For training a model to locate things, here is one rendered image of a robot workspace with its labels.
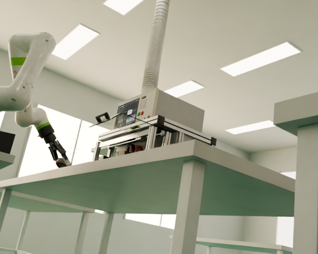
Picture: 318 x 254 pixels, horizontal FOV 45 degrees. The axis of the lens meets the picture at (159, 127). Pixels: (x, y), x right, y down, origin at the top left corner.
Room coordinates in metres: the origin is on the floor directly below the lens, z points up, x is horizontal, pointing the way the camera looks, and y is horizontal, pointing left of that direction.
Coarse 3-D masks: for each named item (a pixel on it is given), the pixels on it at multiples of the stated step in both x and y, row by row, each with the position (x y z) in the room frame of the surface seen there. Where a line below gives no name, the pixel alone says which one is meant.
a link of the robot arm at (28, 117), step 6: (12, 66) 1.97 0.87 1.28; (18, 66) 1.96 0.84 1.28; (12, 72) 2.00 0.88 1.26; (18, 72) 1.98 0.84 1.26; (30, 102) 2.10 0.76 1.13; (30, 108) 2.10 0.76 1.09; (18, 114) 2.09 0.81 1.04; (24, 114) 2.09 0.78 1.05; (30, 114) 2.11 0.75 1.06; (36, 114) 2.17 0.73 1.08; (18, 120) 2.11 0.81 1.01; (24, 120) 2.10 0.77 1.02; (30, 120) 2.12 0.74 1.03; (36, 120) 2.18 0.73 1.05; (24, 126) 2.14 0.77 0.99
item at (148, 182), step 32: (96, 160) 1.60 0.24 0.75; (128, 160) 1.38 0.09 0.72; (160, 160) 1.21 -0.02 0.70; (224, 160) 1.15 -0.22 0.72; (32, 192) 2.82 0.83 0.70; (64, 192) 2.50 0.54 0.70; (96, 192) 2.24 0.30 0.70; (128, 192) 2.03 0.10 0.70; (160, 192) 1.86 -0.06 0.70; (224, 192) 1.58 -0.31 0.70; (256, 192) 1.47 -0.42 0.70; (288, 192) 1.37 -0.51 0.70
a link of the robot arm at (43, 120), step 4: (36, 108) 2.21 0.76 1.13; (40, 108) 2.23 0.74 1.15; (36, 112) 2.18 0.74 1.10; (40, 112) 2.21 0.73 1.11; (44, 112) 2.23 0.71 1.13; (40, 116) 2.20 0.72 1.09; (44, 116) 2.23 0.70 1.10; (40, 120) 2.22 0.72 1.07; (44, 120) 2.23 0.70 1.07; (48, 120) 2.26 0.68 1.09; (36, 124) 2.23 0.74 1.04; (40, 124) 2.23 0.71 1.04; (44, 124) 2.23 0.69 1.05; (48, 124) 2.25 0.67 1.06; (36, 128) 2.25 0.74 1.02; (40, 128) 2.24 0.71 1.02
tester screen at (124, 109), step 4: (136, 100) 2.19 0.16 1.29; (128, 104) 2.26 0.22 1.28; (132, 104) 2.22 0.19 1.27; (136, 104) 2.18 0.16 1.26; (120, 108) 2.34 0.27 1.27; (124, 108) 2.30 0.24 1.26; (128, 108) 2.25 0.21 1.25; (132, 108) 2.21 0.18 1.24; (120, 112) 2.33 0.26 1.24; (124, 112) 2.29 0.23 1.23
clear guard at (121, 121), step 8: (104, 120) 1.86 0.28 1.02; (112, 120) 1.97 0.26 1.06; (120, 120) 1.95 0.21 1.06; (128, 120) 1.93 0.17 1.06; (136, 120) 1.91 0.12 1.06; (120, 128) 2.09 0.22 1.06; (128, 128) 2.06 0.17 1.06; (136, 128) 2.04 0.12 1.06; (144, 128) 2.01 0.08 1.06; (160, 128) 1.97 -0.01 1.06
